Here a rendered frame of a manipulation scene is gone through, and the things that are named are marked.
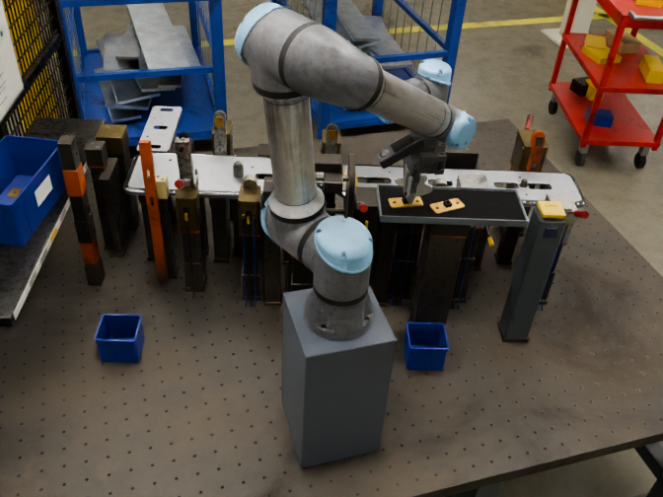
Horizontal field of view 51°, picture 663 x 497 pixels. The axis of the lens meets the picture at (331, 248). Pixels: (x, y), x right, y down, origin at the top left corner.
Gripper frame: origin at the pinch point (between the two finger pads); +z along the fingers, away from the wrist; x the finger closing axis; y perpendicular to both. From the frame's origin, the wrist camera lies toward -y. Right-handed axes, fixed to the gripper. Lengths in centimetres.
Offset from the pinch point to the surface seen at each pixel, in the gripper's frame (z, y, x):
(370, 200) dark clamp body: 9.8, -5.6, 12.7
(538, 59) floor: 117, 206, 326
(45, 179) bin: 6, -90, 26
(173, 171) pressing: 18, -59, 45
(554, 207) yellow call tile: 1.7, 37.7, -6.1
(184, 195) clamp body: 13, -55, 24
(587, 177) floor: 117, 169, 169
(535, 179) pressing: 18, 51, 29
